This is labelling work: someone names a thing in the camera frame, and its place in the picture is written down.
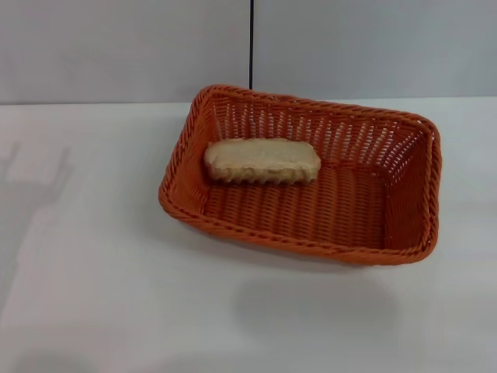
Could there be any thin black vertical wall strip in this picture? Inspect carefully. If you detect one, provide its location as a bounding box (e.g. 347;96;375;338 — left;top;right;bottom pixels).
248;0;255;90

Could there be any striped orange white bread loaf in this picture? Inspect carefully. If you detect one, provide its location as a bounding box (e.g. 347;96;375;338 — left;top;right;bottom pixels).
203;137;323;188

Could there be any orange woven plastic basket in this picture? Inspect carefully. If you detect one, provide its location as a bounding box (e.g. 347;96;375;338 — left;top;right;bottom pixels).
156;83;444;270

